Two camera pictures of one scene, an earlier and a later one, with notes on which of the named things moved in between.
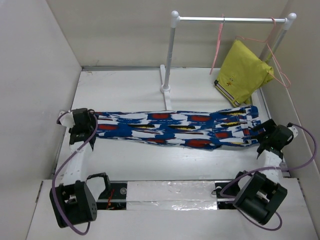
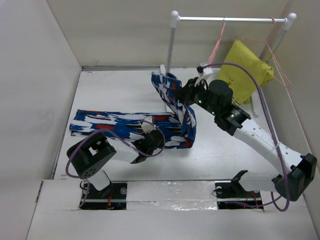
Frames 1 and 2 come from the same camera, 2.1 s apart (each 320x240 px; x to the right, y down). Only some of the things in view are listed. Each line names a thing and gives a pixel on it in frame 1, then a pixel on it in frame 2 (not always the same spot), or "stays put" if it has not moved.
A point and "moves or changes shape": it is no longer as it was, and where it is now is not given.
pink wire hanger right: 268,42 stays put
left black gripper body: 92,124 → 160,144
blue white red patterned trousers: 191,129 moves or changes shape
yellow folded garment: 243,70 stays put
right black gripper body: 269,126 → 195,94
